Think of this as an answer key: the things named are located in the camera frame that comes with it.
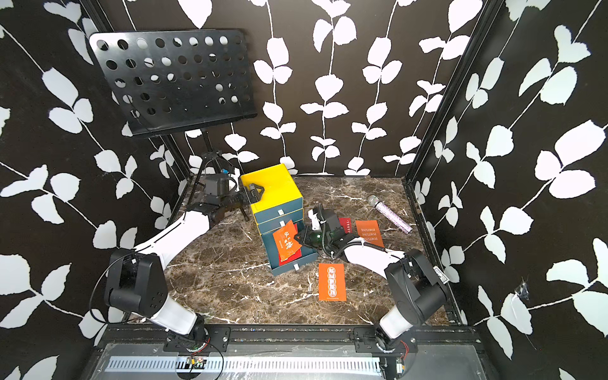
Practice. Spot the orange postcard with calligraphy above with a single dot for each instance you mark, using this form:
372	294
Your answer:
286	240

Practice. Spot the yellow teal drawer cabinet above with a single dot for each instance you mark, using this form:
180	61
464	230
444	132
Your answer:
281	200

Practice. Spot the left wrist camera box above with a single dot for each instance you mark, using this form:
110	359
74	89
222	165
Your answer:
217	184

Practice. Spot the black perforated music stand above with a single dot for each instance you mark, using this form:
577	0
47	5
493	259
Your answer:
168	82

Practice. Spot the purple rhinestone microphone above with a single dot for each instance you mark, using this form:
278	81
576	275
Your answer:
389	214

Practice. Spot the orange postcard with white pattern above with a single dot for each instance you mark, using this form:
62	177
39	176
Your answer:
331	283

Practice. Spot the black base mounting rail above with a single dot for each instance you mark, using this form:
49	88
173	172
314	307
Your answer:
364	338

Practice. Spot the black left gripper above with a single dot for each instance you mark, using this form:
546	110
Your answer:
254	197

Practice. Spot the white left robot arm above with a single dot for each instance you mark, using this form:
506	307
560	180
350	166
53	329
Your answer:
136	283

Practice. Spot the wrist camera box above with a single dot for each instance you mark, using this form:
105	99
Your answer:
217	184
328	218

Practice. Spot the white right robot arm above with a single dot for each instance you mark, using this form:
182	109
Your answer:
418	288

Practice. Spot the white slotted cable duct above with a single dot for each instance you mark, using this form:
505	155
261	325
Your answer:
237	364

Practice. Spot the orange postcard with text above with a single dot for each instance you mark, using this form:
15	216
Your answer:
370	232

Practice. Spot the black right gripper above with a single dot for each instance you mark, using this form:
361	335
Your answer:
307	241

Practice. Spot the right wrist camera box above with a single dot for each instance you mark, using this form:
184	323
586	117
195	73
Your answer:
328	218

